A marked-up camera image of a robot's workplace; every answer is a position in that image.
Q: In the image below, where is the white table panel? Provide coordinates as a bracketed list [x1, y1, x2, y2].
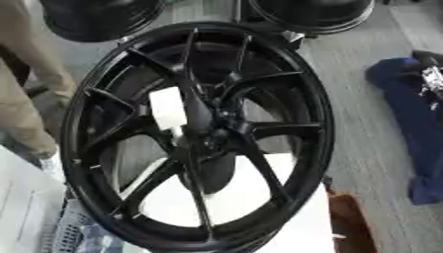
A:
[0, 144, 69, 253]

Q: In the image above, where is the blue cloth bag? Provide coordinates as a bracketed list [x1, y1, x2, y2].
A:
[363, 49, 443, 207]

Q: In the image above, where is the black spoked wheel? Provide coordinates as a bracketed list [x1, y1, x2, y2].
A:
[58, 21, 338, 253]

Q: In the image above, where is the person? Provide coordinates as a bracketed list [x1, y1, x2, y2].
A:
[0, 0, 78, 160]

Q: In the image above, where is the brown cardboard box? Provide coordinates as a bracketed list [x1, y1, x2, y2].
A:
[326, 193, 380, 253]

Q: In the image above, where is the black round wheel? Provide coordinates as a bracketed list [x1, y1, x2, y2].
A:
[38, 0, 168, 43]
[245, 0, 378, 36]

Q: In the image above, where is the blue patterned plastic bag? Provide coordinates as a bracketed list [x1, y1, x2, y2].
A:
[51, 199, 145, 253]

